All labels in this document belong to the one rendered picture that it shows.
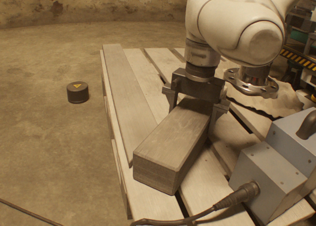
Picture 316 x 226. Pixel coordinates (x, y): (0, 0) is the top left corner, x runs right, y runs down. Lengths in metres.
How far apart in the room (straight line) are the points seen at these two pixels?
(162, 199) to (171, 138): 0.14
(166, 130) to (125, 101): 0.27
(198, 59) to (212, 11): 0.17
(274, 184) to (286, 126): 0.14
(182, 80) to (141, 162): 0.23
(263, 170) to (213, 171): 0.17
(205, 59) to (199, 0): 0.14
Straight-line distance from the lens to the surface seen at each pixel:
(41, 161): 0.84
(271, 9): 0.39
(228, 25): 0.35
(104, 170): 0.77
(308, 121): 0.51
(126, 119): 0.70
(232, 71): 1.10
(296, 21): 1.13
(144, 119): 0.70
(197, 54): 0.53
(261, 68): 0.98
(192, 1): 0.51
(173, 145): 0.51
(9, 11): 3.23
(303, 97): 1.28
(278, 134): 0.53
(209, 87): 0.57
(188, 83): 0.59
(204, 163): 0.61
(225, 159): 0.64
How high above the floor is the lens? 0.56
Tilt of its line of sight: 31 degrees down
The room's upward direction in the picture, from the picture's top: 5 degrees clockwise
